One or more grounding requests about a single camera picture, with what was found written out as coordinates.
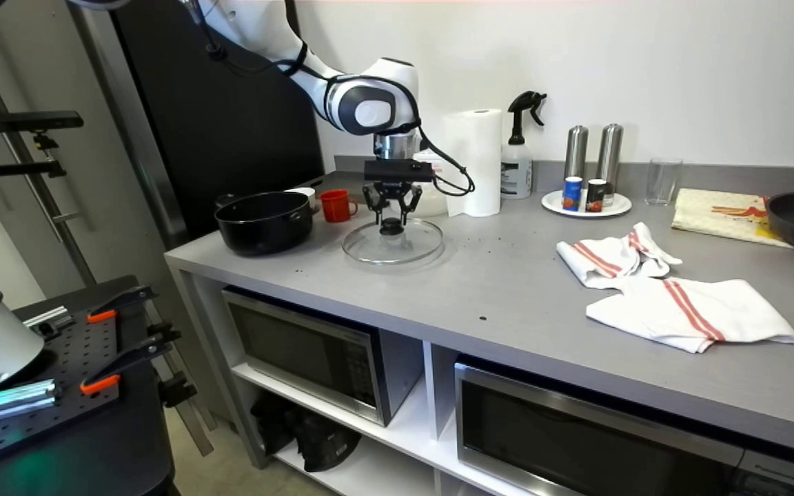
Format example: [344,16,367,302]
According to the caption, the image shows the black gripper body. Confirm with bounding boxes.
[357,157,441,198]

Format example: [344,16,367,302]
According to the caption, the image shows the glass pot lid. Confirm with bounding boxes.
[339,214,450,271]

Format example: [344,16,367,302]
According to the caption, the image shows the black cooking pot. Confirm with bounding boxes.
[211,189,319,260]

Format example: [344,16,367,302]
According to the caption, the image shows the clear plastic container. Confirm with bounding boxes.
[414,182,451,220]

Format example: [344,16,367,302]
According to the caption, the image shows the red mug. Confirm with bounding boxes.
[316,189,360,227]

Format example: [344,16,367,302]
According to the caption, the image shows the white paper towel roll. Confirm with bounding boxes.
[437,109,504,220]

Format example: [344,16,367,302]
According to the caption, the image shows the spray bottle black trigger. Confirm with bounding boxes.
[498,88,552,201]

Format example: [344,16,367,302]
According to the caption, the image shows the grey counter white shelf cabinet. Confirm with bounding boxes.
[162,152,794,496]

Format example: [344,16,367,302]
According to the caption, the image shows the small steel microwave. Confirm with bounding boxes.
[217,287,424,430]

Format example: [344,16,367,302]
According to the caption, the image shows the small blue can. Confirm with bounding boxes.
[559,175,588,215]

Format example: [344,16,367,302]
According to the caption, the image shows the steel shaker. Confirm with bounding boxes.
[563,124,593,185]
[594,123,625,190]

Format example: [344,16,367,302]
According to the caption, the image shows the small dark red can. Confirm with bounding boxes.
[583,178,608,215]

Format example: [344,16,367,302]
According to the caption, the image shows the white round plate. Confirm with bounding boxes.
[537,189,634,225]

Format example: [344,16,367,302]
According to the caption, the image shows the crumpled red striped towel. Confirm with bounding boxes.
[553,220,684,292]

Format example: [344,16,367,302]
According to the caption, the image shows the black bag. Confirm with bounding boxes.
[251,391,364,475]

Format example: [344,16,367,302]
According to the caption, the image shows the clear drinking glass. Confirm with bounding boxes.
[644,161,684,211]

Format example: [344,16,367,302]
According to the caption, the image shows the black clamp orange tip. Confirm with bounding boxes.
[83,284,156,329]
[78,324,181,400]

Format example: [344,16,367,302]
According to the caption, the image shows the flat red striped towel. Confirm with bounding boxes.
[583,276,794,360]

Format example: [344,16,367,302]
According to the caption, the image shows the large steel microwave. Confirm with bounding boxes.
[451,360,794,496]

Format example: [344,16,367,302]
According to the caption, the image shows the small silver metal block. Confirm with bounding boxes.
[21,304,78,339]

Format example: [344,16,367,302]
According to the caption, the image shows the black perforated work table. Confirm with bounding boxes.
[0,274,180,496]

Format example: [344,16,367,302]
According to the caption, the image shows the teal light bar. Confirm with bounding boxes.
[0,377,60,430]

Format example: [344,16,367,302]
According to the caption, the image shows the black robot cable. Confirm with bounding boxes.
[414,124,480,201]

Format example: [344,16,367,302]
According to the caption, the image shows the grey metal rail frame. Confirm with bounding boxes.
[0,10,100,291]

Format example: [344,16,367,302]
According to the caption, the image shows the black camera bar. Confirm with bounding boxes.
[0,110,87,139]

